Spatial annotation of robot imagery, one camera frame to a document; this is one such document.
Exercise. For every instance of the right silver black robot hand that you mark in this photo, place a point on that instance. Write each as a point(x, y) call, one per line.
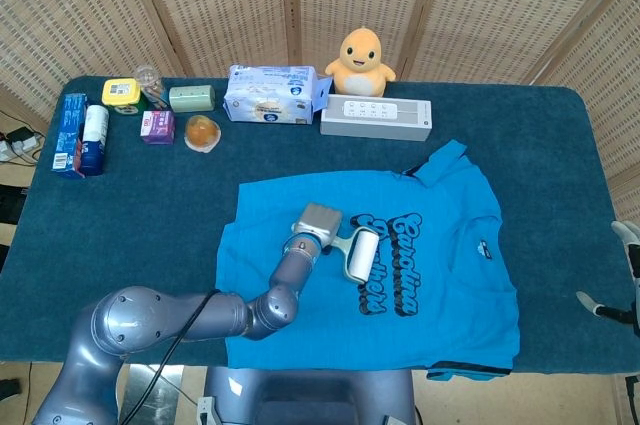
point(631, 250)

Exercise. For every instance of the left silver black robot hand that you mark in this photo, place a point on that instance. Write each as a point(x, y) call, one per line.
point(317, 225)

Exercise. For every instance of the green white lint roller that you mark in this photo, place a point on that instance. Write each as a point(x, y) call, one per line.
point(361, 257)

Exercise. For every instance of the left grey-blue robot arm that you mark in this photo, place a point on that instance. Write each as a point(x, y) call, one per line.
point(150, 320)

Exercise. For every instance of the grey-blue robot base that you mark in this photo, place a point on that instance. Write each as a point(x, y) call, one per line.
point(310, 397)

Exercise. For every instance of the grey power strip box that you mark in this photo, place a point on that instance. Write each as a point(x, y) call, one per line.
point(375, 117)

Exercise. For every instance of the blue white tissue pack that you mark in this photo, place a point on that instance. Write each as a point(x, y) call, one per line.
point(270, 95)

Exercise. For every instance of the orange jelly cup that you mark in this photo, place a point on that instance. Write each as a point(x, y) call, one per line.
point(202, 134)

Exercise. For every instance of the blue printed T-shirt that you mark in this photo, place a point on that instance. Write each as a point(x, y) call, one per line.
point(450, 305)

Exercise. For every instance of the orange plush toy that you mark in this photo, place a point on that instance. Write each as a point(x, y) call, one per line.
point(359, 65)

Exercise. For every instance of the dark blue table cover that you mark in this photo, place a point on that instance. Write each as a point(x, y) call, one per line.
point(150, 215)

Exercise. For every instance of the light green case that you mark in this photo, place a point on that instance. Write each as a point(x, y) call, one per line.
point(192, 99)

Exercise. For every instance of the small purple box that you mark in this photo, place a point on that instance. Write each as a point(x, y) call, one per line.
point(157, 127)

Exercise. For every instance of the clear plastic jar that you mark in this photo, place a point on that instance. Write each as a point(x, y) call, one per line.
point(152, 87)

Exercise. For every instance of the yellow lid container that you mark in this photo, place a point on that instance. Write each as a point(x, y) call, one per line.
point(121, 92)

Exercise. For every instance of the woven folding screen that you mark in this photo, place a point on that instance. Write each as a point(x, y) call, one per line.
point(225, 5)

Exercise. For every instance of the blue white tube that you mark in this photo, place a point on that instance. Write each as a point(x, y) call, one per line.
point(95, 137)

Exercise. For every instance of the blue toothpaste box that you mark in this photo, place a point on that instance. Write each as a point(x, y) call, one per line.
point(67, 137)

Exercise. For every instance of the black floor object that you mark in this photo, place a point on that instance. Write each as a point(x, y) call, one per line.
point(11, 205)

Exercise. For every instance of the white floor power strip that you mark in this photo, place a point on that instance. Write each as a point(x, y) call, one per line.
point(17, 142)

